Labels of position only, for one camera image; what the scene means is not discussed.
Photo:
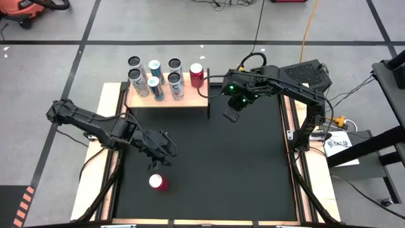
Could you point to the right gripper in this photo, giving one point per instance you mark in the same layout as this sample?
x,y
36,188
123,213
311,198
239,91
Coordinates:
x,y
242,92

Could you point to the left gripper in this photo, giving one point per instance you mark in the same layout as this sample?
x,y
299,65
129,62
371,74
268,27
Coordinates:
x,y
155,145

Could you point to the red Coca-Cola can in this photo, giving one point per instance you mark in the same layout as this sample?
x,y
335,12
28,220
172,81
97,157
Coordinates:
x,y
158,182
196,76

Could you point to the blue silver Red Bull can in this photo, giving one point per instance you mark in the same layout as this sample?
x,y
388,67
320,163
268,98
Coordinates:
x,y
155,66
155,88

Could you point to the Celsius Peach Vibe can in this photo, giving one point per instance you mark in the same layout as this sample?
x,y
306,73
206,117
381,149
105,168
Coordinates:
x,y
176,85

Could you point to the Celsius Tropical Vibe can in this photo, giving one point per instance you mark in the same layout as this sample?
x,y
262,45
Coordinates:
x,y
138,82

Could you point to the white Celsius energy drink can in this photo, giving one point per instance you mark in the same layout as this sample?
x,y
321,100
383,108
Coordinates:
x,y
175,64
134,61

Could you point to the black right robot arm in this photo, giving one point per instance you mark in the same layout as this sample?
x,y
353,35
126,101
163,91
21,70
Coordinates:
x,y
300,87

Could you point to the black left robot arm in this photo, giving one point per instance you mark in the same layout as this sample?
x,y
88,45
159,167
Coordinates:
x,y
91,122

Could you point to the black perforated computer case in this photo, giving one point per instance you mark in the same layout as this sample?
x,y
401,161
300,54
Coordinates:
x,y
307,71

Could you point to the yellow power splitter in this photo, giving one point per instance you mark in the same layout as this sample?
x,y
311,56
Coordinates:
x,y
339,120

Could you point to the red black box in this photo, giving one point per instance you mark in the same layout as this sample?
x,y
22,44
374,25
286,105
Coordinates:
x,y
288,1

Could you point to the white paper sheet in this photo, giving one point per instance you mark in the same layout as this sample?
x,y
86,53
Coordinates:
x,y
341,153

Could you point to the black metal stand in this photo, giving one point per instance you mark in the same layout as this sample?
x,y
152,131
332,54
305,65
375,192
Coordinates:
x,y
389,85

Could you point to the black mat orange stripes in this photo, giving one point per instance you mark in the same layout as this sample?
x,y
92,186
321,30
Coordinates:
x,y
9,206

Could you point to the small black caster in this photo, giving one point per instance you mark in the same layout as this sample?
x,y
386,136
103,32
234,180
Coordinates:
x,y
386,201

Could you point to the orange shop vacuum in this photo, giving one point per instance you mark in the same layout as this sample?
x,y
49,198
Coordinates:
x,y
22,9

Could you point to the wooden shelf black metal frame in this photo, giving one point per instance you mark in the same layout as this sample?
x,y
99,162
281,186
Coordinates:
x,y
190,98

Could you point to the black aluminium table frame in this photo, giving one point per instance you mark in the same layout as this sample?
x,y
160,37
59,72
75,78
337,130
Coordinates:
x,y
112,206

